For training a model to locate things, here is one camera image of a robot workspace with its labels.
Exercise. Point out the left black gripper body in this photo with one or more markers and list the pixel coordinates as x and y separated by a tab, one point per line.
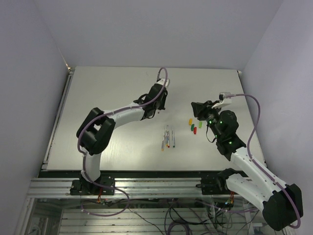
161	105

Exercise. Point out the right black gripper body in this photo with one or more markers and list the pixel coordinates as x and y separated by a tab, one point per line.
207	111

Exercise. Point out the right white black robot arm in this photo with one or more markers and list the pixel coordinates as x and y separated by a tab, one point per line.
280	203

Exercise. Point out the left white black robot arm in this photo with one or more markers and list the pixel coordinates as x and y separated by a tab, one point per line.
95	132

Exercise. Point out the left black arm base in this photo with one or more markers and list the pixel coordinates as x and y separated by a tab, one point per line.
83	187

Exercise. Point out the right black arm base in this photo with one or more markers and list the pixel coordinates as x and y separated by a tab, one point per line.
214	183

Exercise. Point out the red whiteboard marker pen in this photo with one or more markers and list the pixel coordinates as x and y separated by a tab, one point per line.
168	137

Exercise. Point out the yellow whiteboard marker pen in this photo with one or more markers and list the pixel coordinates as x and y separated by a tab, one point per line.
166	137

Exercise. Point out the green whiteboard marker pen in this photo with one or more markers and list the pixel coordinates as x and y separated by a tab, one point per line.
173	137

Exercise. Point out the orange whiteboard marker pen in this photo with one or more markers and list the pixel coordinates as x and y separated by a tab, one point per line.
163	141

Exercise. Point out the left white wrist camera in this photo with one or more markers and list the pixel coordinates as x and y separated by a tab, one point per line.
164	82

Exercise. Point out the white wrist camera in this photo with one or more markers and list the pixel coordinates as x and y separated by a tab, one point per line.
224	100
164	82

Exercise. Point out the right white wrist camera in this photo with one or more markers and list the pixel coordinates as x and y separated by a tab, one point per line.
224	100

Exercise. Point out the aluminium frame rail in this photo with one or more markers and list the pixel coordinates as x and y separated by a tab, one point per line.
59	188

